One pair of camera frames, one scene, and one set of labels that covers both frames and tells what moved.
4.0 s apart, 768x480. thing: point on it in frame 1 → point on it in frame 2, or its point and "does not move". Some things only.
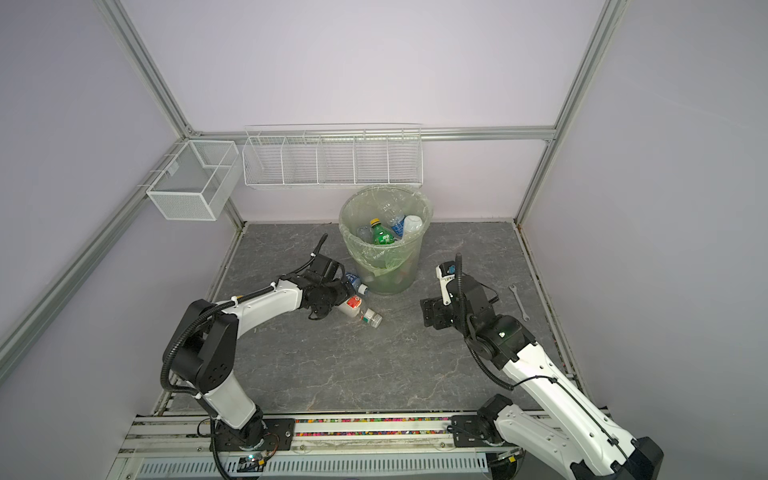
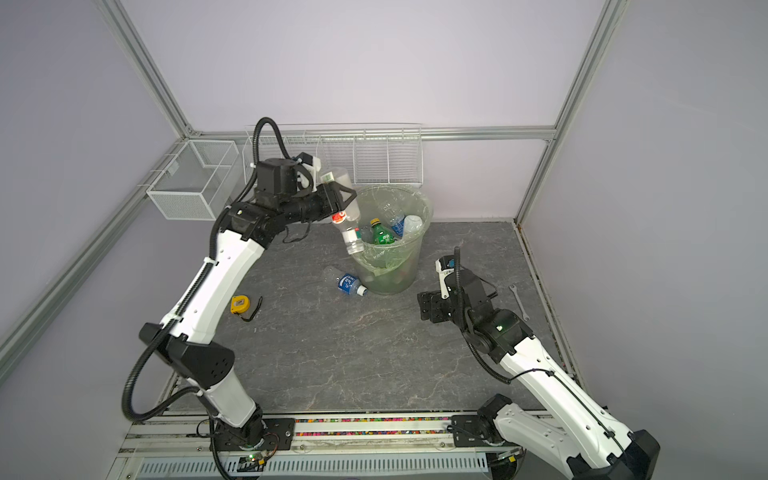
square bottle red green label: (351, 306) → (346, 217)
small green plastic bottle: (381, 235) does not move
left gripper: (322, 310) → (332, 199)
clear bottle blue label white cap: (356, 281) does not move
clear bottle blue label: (398, 226) does not move
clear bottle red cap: (412, 224) does not move
